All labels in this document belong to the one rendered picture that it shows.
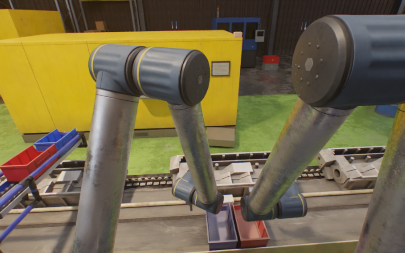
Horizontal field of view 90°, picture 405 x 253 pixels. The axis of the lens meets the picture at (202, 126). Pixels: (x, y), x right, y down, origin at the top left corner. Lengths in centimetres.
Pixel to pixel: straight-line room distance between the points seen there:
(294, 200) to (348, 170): 129
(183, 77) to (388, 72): 37
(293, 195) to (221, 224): 84
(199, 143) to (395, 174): 50
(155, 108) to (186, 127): 330
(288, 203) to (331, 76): 72
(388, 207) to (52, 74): 430
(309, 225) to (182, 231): 97
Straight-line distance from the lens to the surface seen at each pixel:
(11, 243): 215
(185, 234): 169
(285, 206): 99
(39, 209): 224
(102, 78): 69
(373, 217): 67
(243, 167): 187
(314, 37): 40
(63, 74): 424
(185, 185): 113
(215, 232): 169
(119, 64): 64
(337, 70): 35
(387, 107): 650
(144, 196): 199
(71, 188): 205
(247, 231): 173
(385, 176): 62
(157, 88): 56
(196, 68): 53
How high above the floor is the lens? 216
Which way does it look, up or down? 29 degrees down
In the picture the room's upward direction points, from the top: 1 degrees counter-clockwise
